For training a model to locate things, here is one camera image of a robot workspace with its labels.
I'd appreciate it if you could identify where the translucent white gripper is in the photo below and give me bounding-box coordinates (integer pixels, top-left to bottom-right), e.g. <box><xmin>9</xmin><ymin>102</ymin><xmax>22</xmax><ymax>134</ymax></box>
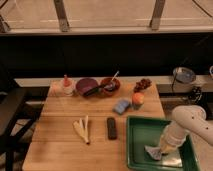
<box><xmin>159</xmin><ymin>136</ymin><xmax>183</xmax><ymax>154</ymax></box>

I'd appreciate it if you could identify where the grey-blue towel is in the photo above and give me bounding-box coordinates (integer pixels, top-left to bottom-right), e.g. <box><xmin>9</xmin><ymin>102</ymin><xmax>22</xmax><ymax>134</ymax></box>
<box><xmin>144</xmin><ymin>146</ymin><xmax>162</xmax><ymax>161</ymax></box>

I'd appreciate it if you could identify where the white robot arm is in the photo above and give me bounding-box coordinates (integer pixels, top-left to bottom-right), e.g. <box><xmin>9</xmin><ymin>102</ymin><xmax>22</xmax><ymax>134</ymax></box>
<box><xmin>159</xmin><ymin>105</ymin><xmax>213</xmax><ymax>154</ymax></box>

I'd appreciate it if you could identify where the green plastic tray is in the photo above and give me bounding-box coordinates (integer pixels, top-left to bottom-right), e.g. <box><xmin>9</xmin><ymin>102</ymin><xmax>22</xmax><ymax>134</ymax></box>
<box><xmin>126</xmin><ymin>116</ymin><xmax>200</xmax><ymax>171</ymax></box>

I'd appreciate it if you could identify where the orange green cup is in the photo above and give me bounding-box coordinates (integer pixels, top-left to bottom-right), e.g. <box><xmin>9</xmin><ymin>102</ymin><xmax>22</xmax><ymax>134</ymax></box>
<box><xmin>132</xmin><ymin>92</ymin><xmax>145</xmax><ymax>110</ymax></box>

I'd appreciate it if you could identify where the blue sponge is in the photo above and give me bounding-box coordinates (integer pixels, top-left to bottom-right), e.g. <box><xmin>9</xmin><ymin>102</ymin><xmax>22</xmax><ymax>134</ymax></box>
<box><xmin>113</xmin><ymin>99</ymin><xmax>130</xmax><ymax>115</ymax></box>

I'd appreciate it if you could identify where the black remote control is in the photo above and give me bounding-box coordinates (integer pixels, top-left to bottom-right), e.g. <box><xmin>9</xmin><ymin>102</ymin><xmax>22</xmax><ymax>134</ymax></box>
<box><xmin>107</xmin><ymin>117</ymin><xmax>117</xmax><ymax>140</ymax></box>

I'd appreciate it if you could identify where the dark red grape bunch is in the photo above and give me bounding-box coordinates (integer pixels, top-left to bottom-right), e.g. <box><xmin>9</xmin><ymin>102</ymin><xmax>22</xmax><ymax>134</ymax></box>
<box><xmin>133</xmin><ymin>79</ymin><xmax>152</xmax><ymax>92</ymax></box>

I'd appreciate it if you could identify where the silver metal bowl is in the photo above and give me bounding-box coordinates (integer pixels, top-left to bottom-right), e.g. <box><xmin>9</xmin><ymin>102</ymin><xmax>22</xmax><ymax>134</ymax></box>
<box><xmin>173</xmin><ymin>67</ymin><xmax>196</xmax><ymax>84</ymax></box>

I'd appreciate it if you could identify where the black spatula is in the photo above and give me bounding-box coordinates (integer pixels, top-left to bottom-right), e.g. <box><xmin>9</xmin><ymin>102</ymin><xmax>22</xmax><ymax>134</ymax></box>
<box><xmin>83</xmin><ymin>84</ymin><xmax>112</xmax><ymax>97</ymax></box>

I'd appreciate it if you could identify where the white spoon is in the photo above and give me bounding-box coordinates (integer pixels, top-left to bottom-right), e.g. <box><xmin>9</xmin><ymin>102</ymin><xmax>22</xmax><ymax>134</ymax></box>
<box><xmin>109</xmin><ymin>70</ymin><xmax>119</xmax><ymax>87</ymax></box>

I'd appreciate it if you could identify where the red-brown bowl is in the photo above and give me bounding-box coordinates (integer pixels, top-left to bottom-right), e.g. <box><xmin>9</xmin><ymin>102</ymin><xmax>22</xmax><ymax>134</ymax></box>
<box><xmin>101</xmin><ymin>77</ymin><xmax>120</xmax><ymax>96</ymax></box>

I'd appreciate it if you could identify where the wooden cutting board table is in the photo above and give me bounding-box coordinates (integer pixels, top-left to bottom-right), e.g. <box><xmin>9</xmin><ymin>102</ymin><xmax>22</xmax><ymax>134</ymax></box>
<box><xmin>23</xmin><ymin>81</ymin><xmax>164</xmax><ymax>171</ymax></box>

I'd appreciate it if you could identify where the purple bowl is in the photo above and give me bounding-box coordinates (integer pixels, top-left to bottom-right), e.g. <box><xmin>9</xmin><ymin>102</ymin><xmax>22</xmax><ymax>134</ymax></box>
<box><xmin>76</xmin><ymin>78</ymin><xmax>99</xmax><ymax>97</ymax></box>

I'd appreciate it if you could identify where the clear bottle red cap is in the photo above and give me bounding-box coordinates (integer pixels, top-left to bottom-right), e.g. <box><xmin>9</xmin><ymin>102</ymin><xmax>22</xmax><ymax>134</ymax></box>
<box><xmin>62</xmin><ymin>75</ymin><xmax>73</xmax><ymax>96</ymax></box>

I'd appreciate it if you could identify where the black chair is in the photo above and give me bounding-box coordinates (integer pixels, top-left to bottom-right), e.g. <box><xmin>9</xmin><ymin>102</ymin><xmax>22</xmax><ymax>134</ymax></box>
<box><xmin>0</xmin><ymin>65</ymin><xmax>34</xmax><ymax>171</ymax></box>

